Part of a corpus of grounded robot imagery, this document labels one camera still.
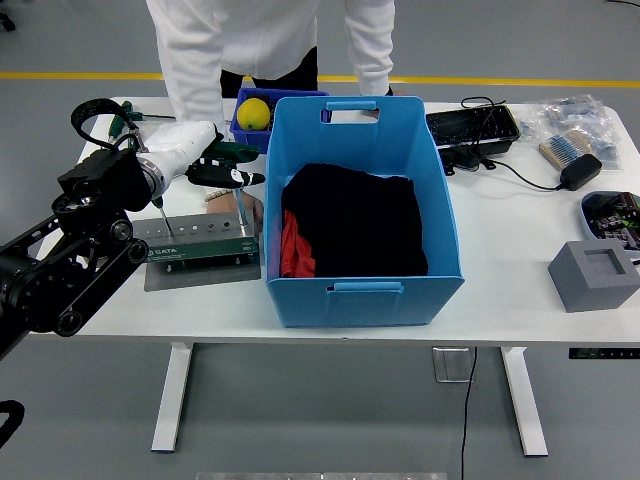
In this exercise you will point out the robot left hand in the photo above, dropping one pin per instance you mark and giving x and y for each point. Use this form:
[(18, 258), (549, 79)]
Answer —
[(185, 142)]

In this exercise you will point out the person's right hand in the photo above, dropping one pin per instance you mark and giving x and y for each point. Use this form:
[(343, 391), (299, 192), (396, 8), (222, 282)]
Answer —
[(225, 202)]

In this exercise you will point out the person's left hand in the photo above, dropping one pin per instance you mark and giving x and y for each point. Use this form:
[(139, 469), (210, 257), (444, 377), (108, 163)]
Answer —
[(372, 116)]

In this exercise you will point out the green steel hex key stand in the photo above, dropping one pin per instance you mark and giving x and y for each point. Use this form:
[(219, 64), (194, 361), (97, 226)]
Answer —
[(210, 250)]

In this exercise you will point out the blue folding storage box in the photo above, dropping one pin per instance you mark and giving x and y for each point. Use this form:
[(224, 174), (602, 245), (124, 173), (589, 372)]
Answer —
[(370, 305)]

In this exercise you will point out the person's right forearm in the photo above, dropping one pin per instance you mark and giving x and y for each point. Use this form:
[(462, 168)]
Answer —
[(195, 95)]

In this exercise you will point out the person's left forearm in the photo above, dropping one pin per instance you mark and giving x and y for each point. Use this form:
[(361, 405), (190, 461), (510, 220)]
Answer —
[(375, 65)]

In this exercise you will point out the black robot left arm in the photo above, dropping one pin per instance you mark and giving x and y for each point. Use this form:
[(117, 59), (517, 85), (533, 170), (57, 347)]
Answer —
[(100, 175)]

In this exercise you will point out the small blue parts bin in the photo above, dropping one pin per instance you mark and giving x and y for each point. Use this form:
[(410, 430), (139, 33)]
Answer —
[(250, 141)]

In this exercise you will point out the red cloth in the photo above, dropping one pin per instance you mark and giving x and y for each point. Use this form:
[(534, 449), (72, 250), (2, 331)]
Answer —
[(295, 250)]

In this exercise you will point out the dark component in bin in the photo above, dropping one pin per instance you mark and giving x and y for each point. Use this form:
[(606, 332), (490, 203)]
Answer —
[(261, 95)]

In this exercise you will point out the black glossy tray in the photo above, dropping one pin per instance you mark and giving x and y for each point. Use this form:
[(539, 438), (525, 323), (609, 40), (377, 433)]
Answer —
[(470, 125)]

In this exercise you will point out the black cloth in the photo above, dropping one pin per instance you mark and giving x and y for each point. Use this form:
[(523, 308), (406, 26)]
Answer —
[(360, 225)]

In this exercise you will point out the person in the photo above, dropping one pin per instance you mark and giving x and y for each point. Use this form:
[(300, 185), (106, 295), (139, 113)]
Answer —
[(260, 35)]

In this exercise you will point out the resistor tape bundle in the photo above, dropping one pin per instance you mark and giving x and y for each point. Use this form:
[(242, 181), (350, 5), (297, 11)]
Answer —
[(562, 150)]

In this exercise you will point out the clear plastic component bags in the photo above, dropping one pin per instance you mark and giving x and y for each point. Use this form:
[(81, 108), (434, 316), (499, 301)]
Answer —
[(575, 112)]

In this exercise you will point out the white table leg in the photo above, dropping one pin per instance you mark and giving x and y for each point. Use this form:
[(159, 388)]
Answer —
[(170, 400), (525, 400)]

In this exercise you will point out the black power adapter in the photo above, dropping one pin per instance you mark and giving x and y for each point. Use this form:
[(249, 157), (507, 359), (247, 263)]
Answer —
[(580, 172)]

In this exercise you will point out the black chair caster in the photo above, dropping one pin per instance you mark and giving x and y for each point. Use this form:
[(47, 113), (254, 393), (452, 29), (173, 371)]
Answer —
[(6, 21)]

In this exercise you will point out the light blue tray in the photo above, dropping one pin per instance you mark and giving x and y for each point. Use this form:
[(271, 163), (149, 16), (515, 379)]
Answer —
[(585, 210)]

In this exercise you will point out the metal floor plate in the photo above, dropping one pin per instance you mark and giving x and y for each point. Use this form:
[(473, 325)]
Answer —
[(450, 365)]

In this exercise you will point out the pile of circuit boards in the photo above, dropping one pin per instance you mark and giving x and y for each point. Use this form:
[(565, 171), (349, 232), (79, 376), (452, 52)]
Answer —
[(615, 220)]

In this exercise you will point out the grey hollow cube block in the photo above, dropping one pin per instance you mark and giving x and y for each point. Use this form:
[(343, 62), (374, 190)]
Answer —
[(585, 295)]

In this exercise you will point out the black table control panel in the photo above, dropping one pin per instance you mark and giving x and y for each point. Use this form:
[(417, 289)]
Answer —
[(600, 353)]

